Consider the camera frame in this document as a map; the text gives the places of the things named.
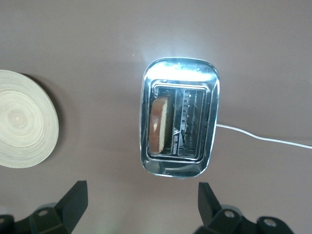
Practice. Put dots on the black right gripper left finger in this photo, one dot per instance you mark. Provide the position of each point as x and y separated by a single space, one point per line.
61 214

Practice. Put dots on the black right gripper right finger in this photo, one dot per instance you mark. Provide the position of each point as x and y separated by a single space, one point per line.
219 221

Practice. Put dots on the round wooden plate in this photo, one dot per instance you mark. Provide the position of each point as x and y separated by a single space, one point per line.
24 122

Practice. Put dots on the slice of brown bread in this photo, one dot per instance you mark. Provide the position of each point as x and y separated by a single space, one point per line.
159 122

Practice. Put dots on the silver two-slot toaster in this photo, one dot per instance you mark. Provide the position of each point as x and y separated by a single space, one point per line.
209 109

